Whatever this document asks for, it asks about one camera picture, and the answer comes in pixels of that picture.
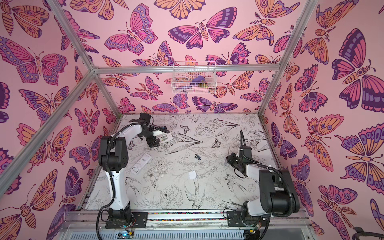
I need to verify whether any small white remote control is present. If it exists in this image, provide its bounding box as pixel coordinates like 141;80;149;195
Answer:
158;133;173;143

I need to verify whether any long white remote control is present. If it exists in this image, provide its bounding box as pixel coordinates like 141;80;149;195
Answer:
131;153;152;174

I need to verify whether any white battery cover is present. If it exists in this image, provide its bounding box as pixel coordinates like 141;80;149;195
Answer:
189;171;197;180

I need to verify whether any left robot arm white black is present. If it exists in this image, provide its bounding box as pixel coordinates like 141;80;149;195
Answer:
97;113;169;229

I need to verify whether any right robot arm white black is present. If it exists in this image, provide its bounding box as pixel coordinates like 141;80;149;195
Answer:
226;147;300;226

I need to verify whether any purple item in basket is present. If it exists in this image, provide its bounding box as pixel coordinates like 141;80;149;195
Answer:
191;76;206;84

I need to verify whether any green circuit board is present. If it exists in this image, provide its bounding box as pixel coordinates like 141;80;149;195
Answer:
117;231;134;240

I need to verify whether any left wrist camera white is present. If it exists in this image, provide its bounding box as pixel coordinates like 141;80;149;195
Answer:
156;126;170;134

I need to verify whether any white wire basket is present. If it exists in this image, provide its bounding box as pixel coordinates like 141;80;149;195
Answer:
170;61;217;95

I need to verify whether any aluminium cage frame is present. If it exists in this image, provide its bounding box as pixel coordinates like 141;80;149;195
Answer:
1;1;318;196

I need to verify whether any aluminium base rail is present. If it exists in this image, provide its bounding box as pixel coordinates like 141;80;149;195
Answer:
57;209;317;240

